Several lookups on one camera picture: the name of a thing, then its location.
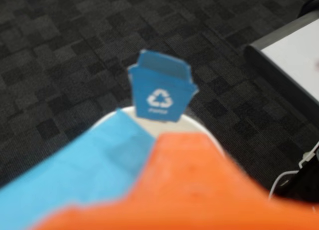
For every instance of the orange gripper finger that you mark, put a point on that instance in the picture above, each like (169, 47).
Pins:
(199, 190)

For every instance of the blue paper wad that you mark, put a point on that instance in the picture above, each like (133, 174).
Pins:
(87, 165)

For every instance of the paper cup with blue label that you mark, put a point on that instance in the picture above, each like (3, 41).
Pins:
(154, 127)

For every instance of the blue recycling bin label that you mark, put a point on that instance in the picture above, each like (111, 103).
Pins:
(159, 90)

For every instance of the white table black frame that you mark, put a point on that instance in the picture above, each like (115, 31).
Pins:
(294, 55)

